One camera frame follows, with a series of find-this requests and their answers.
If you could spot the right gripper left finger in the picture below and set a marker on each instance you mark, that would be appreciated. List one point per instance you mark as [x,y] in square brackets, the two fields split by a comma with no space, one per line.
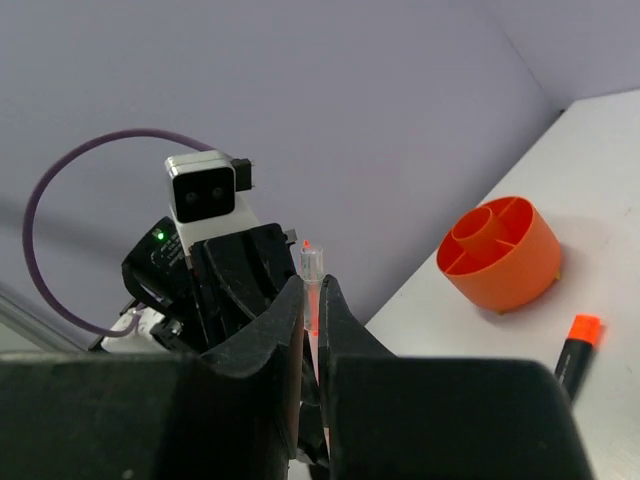
[229,414]

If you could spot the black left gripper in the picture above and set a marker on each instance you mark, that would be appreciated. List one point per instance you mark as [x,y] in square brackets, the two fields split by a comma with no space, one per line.
[236,277]

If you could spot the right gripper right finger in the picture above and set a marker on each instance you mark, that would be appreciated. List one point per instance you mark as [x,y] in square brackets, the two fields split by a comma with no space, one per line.
[393,417]

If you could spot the orange clear pen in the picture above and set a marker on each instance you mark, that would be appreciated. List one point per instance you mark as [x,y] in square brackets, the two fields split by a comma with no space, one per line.
[312,273]

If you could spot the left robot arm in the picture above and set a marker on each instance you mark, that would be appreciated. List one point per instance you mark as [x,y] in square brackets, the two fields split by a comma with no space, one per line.
[176,308]

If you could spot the orange round pen holder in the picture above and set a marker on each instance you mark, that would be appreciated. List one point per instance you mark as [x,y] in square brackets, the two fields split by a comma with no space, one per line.
[501,255]

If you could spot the orange highlighter black body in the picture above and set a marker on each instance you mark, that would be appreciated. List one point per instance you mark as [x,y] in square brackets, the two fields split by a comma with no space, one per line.
[577,352]

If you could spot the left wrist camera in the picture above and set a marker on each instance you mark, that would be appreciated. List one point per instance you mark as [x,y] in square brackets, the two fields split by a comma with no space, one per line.
[206,195]

